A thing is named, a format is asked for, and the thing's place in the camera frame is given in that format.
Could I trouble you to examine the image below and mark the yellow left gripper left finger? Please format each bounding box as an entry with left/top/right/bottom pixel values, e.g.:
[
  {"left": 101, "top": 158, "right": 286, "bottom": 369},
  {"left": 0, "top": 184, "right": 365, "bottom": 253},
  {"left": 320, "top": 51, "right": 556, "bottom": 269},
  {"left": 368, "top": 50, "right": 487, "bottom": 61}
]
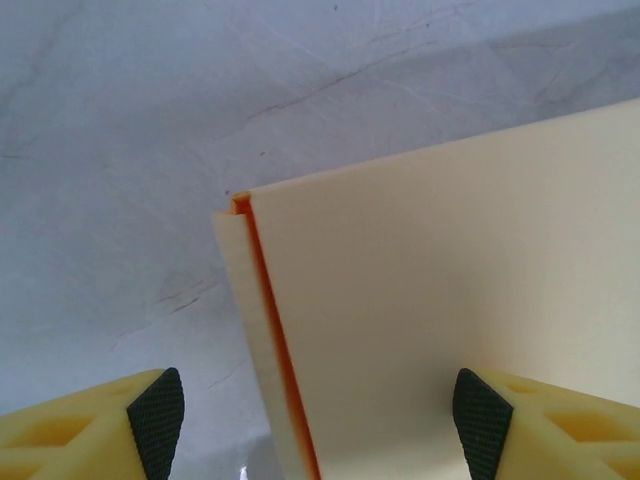
[{"left": 0, "top": 367, "right": 185, "bottom": 480}]

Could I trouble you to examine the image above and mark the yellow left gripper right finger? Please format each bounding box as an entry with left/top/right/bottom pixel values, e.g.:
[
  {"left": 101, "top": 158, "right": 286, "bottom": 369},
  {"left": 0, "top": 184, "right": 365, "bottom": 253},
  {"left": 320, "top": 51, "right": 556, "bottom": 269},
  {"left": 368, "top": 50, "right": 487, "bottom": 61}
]
[{"left": 452, "top": 367, "right": 640, "bottom": 480}]

